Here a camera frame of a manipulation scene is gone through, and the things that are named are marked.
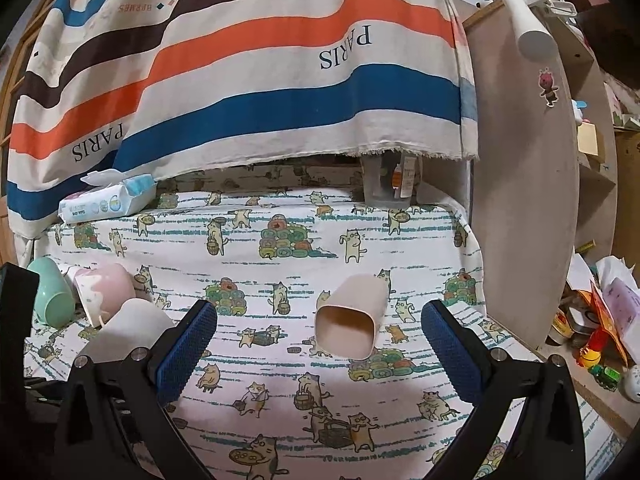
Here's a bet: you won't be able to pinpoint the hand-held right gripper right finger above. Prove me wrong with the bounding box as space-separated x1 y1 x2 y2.
420 301 587 480

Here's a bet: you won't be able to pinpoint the cat print sheet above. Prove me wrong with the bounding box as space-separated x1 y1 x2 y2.
22 165 591 480

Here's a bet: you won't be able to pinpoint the wooden shelf unit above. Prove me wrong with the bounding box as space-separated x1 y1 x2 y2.
460 0 621 356

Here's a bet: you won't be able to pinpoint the clear plastic container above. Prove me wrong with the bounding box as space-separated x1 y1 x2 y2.
361 154 423 207

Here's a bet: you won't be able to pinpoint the wet wipes pack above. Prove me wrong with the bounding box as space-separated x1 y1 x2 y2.
58 170 157 223

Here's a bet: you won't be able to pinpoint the red and yellow bottle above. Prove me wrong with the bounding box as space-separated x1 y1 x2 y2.
576 329 607 368

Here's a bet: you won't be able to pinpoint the green cup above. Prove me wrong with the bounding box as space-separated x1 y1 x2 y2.
26 257 76 325

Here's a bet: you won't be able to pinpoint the white desk lamp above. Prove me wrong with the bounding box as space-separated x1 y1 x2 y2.
500 0 578 61

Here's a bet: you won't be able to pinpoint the pile of papers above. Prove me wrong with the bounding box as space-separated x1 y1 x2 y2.
567 252 640 366

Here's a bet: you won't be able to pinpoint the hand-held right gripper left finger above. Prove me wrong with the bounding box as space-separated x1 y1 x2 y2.
54 299 219 480

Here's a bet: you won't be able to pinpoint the beige square cup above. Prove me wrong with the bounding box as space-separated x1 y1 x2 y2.
314 273 390 361

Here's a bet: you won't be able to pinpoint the pink and white cup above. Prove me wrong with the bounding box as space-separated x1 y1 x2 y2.
73 263 137 328

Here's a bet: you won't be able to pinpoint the striped cloth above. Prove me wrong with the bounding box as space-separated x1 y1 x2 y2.
5 0 482 238

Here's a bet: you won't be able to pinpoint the cartoon sticker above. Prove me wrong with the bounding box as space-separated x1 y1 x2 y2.
537 67 561 108

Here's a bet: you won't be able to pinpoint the yellow sticky notes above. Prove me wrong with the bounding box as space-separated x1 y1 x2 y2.
577 121 600 157

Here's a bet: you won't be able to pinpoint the green toy car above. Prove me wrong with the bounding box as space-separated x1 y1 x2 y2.
589 365 623 391

